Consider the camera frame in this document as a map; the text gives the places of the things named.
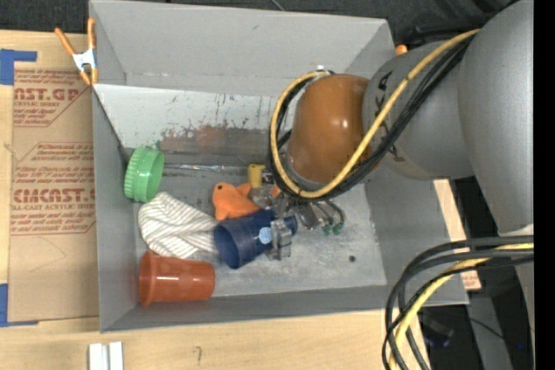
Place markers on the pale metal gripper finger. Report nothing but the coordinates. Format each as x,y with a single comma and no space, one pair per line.
282,239
264,198

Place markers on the small yellow plastic piece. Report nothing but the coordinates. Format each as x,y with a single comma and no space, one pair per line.
255,174

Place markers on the orange toy fish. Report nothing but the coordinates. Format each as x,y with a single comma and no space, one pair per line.
232,199

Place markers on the dark blue plastic cup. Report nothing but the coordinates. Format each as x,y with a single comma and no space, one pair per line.
243,240

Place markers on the white striped cloth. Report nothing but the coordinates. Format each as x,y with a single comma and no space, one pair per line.
173,225

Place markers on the orange-red plastic cup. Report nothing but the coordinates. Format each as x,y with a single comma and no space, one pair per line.
178,279

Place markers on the green plastic lid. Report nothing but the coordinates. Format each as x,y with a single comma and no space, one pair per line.
145,174

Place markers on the grey metal bin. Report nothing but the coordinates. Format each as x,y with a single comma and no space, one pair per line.
234,52

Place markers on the brown cardboard board red print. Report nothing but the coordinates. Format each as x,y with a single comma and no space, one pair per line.
52,238

